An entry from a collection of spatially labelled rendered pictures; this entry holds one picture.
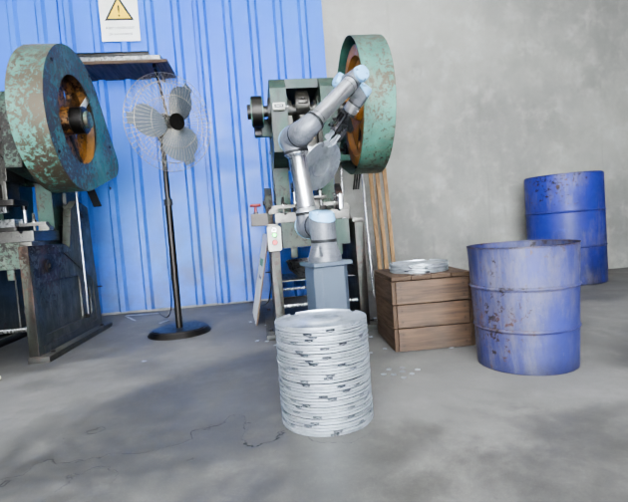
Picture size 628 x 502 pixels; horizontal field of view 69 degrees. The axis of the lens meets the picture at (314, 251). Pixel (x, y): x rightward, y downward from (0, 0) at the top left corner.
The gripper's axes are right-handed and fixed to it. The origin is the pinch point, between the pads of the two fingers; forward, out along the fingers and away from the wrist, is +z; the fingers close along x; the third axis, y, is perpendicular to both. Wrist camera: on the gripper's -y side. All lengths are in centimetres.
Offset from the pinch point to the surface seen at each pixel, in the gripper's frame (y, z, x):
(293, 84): -18, -8, -53
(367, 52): -19, -47, -23
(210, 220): -68, 133, -90
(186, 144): 10, 58, -77
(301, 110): -19.4, 0.6, -39.3
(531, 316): 34, -12, 127
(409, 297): 15, 24, 87
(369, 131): -19.2, -15.4, 5.7
